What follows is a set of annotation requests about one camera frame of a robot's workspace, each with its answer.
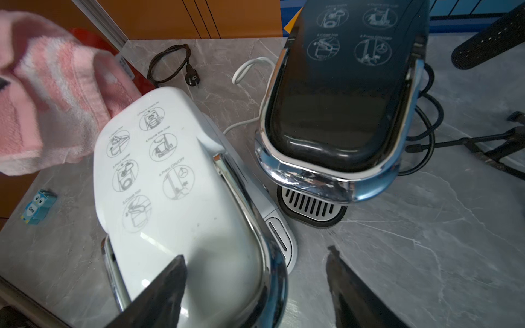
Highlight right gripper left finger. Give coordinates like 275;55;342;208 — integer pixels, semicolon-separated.
108;255;187;327

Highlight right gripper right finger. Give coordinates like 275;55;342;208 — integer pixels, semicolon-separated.
325;245;408;328

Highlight white coffee machine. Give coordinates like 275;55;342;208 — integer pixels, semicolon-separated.
94;87;298;327

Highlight black coffee machine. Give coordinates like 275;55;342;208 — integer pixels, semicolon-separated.
255;1;429;228

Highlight pink cloth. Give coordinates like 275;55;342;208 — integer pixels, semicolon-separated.
1;11;141;176

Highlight red coffee machine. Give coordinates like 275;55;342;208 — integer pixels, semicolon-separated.
70;28;155;95

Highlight blue owl toy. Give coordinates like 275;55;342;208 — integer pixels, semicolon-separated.
21;189;57;225

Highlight black microphone on tripod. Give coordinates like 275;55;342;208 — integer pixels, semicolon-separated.
405;1;525;181

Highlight black power plug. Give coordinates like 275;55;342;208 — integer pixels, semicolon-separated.
185;66;200;87

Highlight white power cable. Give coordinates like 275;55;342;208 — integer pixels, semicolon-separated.
223;56;276;136

